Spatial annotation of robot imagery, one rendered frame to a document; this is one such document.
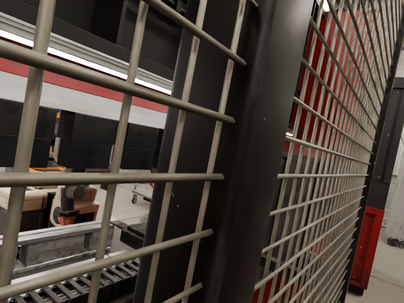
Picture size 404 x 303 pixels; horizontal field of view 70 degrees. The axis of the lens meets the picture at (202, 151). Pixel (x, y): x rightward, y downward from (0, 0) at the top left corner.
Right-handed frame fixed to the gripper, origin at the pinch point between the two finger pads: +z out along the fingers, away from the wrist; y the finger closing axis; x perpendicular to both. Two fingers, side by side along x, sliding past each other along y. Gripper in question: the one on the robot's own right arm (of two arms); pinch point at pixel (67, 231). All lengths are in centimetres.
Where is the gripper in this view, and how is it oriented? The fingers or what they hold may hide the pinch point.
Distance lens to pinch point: 149.3
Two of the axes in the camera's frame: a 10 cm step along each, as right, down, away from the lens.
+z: 0.2, 10.0, -0.8
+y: 8.2, -0.6, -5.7
